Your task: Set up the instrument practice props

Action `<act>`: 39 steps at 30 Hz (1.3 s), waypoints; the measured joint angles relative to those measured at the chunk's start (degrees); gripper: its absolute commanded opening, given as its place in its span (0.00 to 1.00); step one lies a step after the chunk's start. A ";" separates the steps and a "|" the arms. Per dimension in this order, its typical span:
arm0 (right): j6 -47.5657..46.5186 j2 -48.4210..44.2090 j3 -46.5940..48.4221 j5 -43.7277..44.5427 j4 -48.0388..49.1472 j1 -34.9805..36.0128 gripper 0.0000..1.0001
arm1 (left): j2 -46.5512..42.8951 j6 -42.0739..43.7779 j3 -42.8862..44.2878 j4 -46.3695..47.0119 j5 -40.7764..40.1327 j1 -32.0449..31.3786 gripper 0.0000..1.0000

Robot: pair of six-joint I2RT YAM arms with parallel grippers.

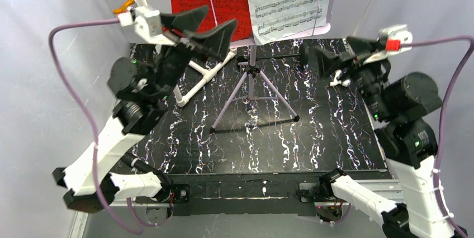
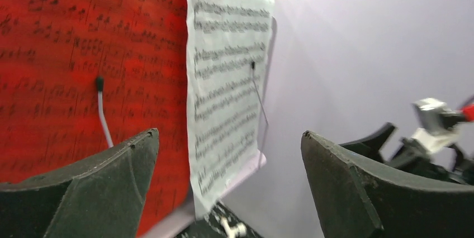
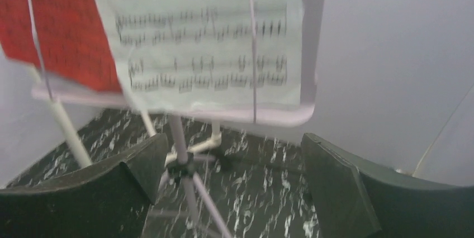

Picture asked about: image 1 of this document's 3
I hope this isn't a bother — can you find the lilac perforated music stand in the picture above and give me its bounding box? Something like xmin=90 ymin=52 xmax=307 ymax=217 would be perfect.
xmin=168 ymin=0 xmax=342 ymax=134

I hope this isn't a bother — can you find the white sheet music page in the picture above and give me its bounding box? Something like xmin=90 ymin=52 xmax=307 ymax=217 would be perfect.
xmin=248 ymin=0 xmax=330 ymax=45

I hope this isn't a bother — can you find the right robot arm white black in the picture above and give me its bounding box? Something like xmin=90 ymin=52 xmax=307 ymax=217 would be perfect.
xmin=315 ymin=36 xmax=467 ymax=237

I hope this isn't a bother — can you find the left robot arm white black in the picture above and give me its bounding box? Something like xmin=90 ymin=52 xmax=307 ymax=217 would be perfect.
xmin=48 ymin=5 xmax=238 ymax=213

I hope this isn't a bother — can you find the white pipe tee fitting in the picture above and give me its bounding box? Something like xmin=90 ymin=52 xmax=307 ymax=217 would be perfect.
xmin=329 ymin=69 xmax=351 ymax=87

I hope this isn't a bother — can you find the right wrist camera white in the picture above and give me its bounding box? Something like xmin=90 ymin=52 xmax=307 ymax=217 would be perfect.
xmin=363 ymin=25 xmax=413 ymax=65

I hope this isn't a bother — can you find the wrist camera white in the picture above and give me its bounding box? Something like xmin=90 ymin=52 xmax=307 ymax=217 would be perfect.
xmin=363 ymin=25 xmax=413 ymax=65
xmin=117 ymin=6 xmax=179 ymax=46

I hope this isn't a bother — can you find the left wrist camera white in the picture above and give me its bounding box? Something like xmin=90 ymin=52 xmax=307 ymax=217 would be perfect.
xmin=117 ymin=6 xmax=179 ymax=46

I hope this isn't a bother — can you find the white PVC pipe frame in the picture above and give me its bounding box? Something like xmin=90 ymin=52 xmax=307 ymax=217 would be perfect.
xmin=122 ymin=0 xmax=238 ymax=107

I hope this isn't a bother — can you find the orange wall hook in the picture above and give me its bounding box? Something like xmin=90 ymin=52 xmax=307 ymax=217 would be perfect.
xmin=112 ymin=0 xmax=136 ymax=15

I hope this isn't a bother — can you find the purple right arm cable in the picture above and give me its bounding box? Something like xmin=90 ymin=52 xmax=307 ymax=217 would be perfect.
xmin=333 ymin=35 xmax=474 ymax=238

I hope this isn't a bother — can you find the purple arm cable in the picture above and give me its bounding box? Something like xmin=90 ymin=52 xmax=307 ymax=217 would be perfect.
xmin=48 ymin=18 xmax=175 ymax=235
xmin=333 ymin=35 xmax=474 ymax=238

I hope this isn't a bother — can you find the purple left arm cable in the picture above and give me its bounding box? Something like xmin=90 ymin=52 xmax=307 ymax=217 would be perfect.
xmin=48 ymin=18 xmax=175 ymax=235

